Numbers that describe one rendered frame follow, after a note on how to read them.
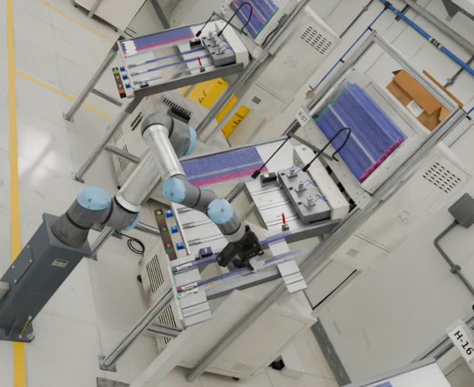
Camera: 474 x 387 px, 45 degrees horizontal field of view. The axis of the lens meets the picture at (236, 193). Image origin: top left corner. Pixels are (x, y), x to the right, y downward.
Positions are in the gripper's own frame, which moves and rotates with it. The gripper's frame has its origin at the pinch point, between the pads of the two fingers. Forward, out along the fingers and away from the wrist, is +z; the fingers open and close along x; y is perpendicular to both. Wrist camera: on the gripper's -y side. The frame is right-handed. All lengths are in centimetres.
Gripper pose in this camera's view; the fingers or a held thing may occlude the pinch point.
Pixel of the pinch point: (253, 269)
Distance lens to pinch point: 208.2
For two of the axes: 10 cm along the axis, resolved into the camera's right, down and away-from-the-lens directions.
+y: 8.8, -4.7, -0.8
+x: -2.5, -6.1, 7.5
